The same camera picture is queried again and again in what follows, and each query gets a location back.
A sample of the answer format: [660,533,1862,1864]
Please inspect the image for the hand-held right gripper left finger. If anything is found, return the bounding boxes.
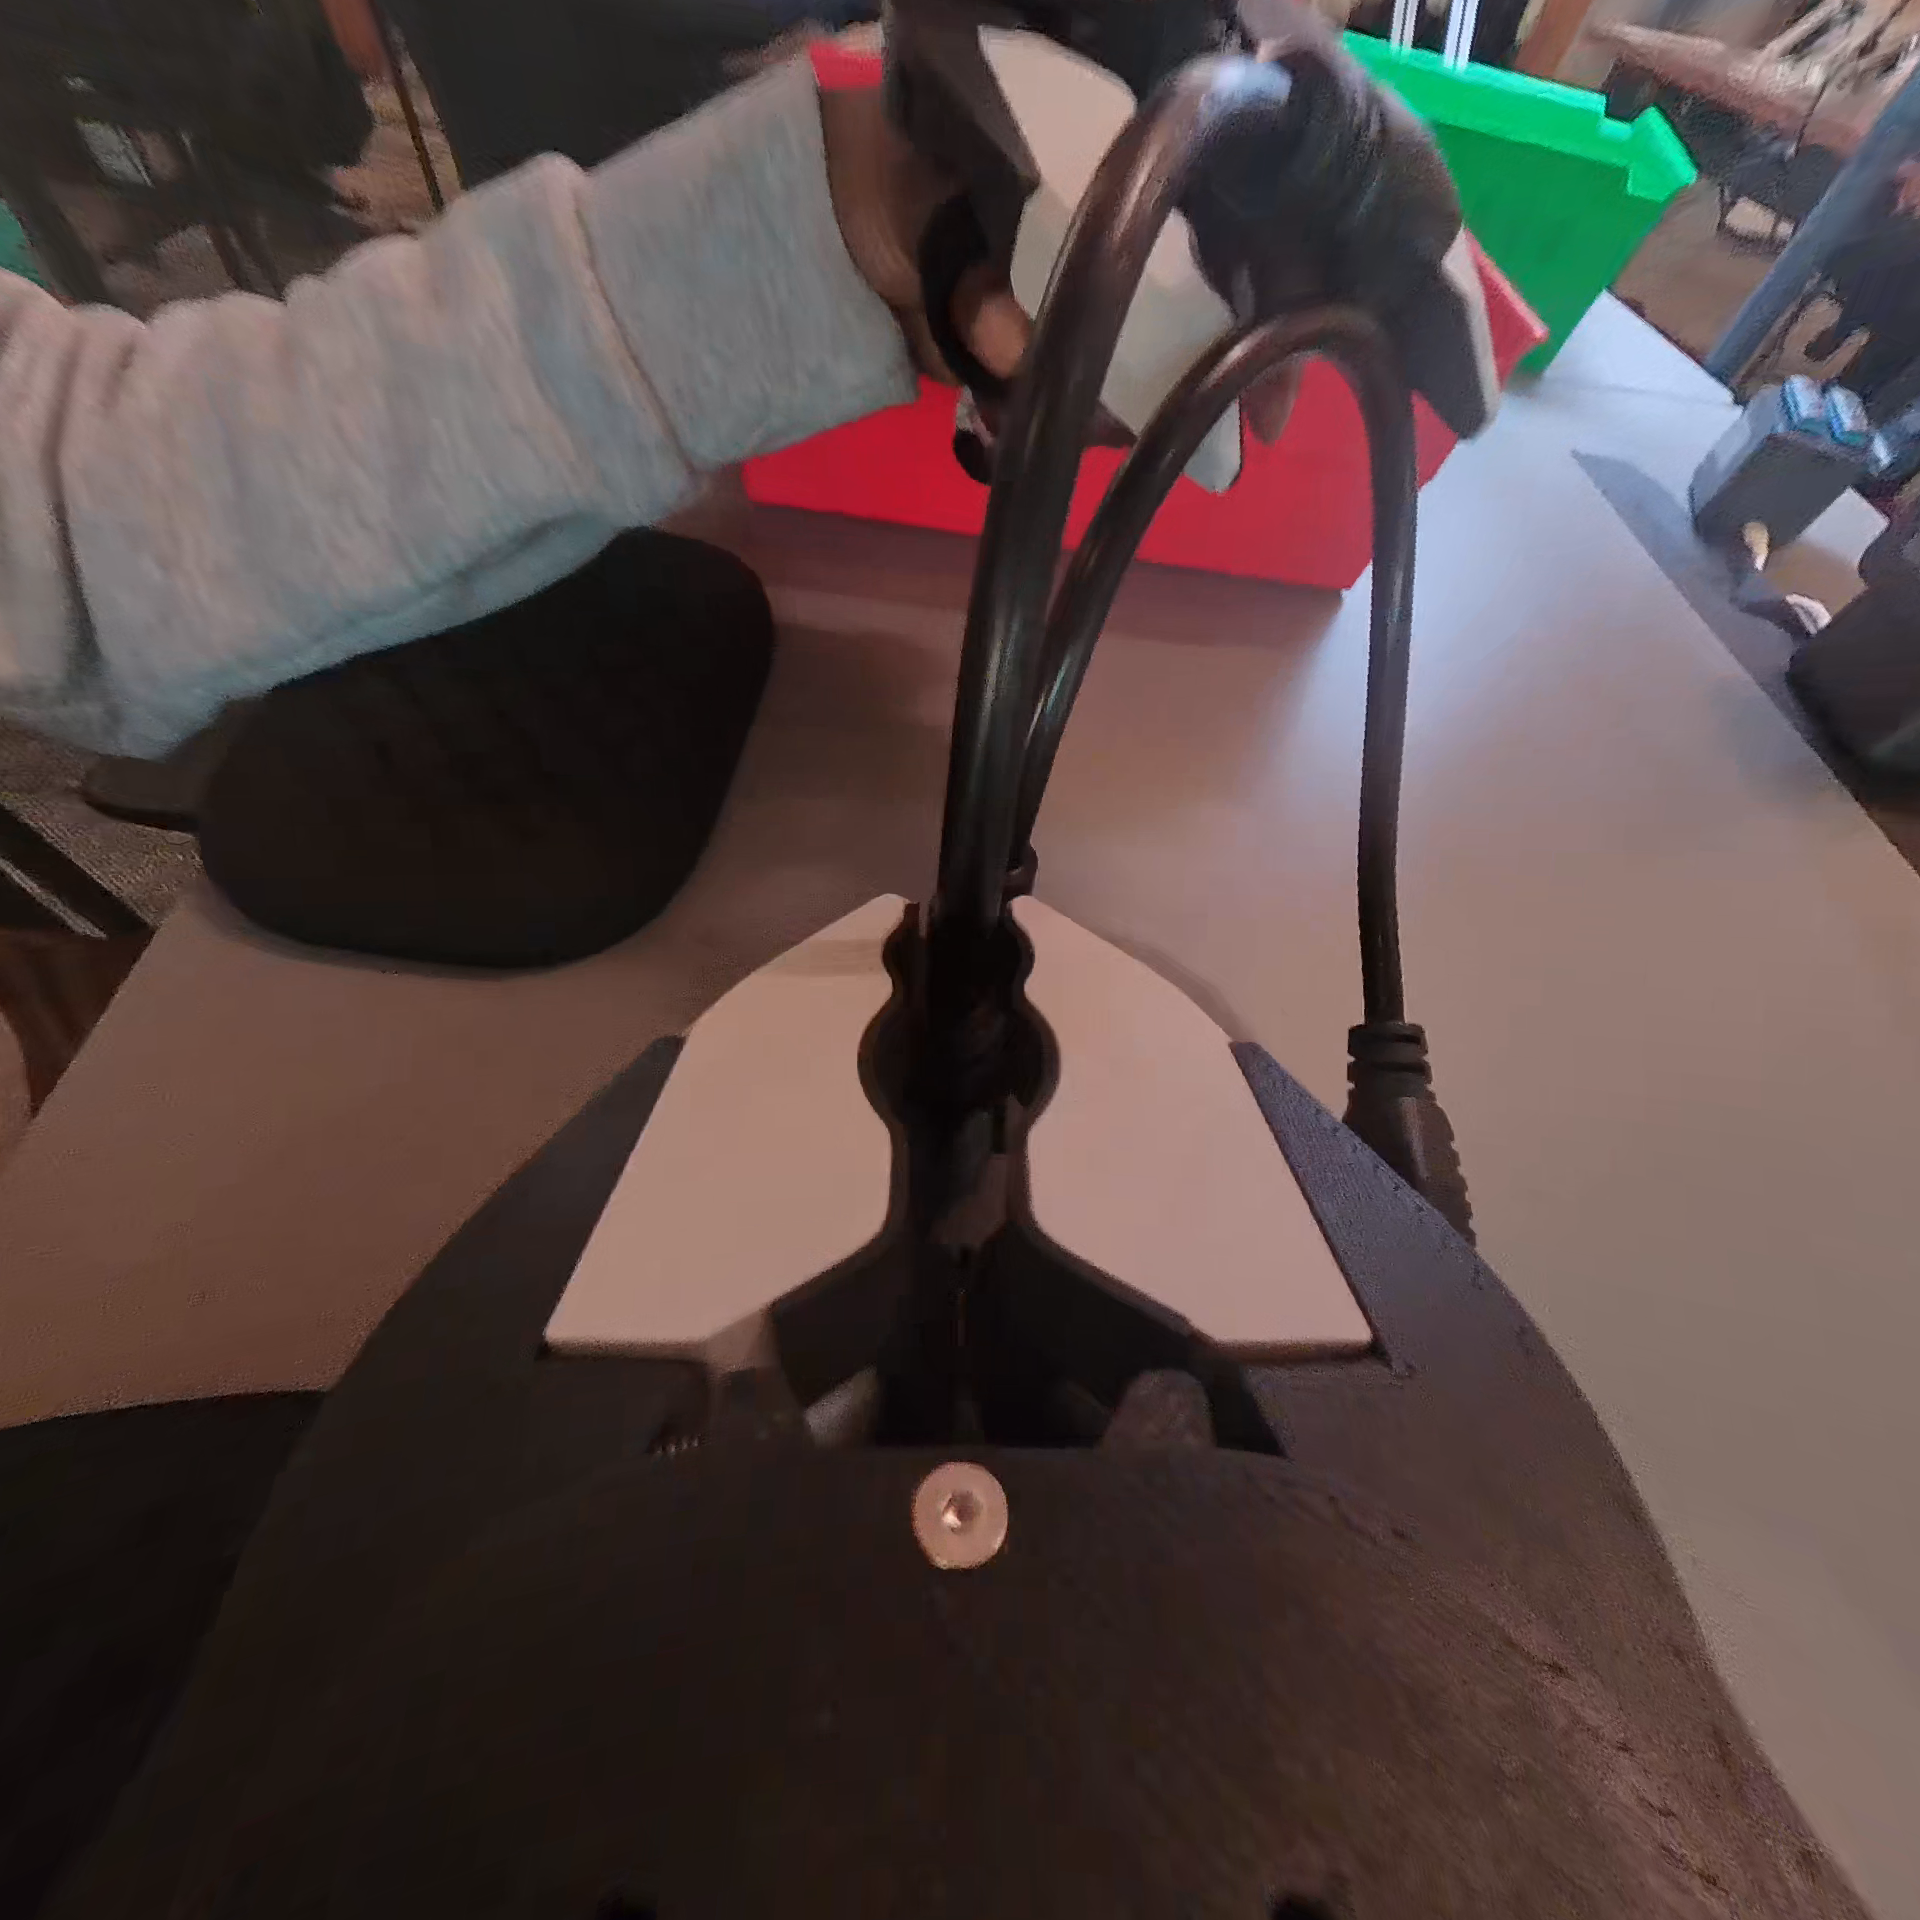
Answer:
[545,894,962,1374]

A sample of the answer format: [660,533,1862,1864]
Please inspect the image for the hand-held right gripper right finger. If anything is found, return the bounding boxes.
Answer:
[991,896,1376,1366]

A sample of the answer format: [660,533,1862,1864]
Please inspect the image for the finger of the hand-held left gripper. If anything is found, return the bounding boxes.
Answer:
[1392,223,1507,448]

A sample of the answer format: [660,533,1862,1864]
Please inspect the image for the black power cord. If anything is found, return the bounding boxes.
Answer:
[907,40,1484,1248]

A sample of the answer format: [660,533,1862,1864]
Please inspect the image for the person's left forearm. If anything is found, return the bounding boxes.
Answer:
[0,58,922,758]

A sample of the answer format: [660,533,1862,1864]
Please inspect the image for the person's left hand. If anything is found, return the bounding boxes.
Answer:
[822,70,1041,405]

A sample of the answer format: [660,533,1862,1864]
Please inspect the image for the green plastic bin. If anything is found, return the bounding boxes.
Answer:
[1343,30,1702,354]

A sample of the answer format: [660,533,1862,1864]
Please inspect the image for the large red plastic bin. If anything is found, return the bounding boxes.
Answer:
[743,37,1550,590]

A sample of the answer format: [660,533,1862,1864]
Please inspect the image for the wooden table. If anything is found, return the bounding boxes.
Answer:
[1592,15,1876,136]

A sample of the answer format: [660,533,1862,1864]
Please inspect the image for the black chair armrest pad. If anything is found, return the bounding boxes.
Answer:
[200,525,778,971]

